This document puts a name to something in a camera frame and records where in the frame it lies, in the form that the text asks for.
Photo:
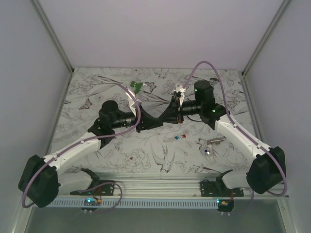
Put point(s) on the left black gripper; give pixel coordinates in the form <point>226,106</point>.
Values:
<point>146,122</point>

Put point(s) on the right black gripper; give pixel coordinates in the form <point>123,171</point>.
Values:
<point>170,114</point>

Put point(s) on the black fuse box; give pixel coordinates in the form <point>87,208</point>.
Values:
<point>158,122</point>

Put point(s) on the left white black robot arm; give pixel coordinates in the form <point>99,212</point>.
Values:
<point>40,182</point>

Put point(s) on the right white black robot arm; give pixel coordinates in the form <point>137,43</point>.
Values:
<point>267,164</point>

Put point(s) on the floral patterned table mat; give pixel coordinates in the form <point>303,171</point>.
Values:
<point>156,150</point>

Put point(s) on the white blue capped part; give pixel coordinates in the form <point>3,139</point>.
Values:
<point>208,151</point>

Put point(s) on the silver metal cylinder part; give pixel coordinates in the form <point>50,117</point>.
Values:
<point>216,141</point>

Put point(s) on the left controller board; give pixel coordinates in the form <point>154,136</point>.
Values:
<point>91,204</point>

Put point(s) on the controller board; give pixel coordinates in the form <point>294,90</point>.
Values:
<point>225,206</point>
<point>91,204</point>

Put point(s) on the right controller board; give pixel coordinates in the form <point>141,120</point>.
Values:
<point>225,206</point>

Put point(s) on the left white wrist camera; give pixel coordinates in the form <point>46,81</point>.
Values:
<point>131,102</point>

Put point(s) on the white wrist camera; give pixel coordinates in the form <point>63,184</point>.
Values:
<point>131,102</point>
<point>179,91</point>

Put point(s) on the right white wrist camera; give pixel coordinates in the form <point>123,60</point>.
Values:
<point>179,91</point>

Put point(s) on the aluminium rail frame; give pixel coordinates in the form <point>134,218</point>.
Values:
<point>129,184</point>

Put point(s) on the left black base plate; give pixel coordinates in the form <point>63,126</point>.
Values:
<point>100,188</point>

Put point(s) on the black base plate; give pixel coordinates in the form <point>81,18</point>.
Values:
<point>100,188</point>
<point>215,189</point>

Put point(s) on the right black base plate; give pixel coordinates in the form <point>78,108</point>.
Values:
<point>215,189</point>

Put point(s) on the slotted grey cable duct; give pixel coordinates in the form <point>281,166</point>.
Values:
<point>141,203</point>

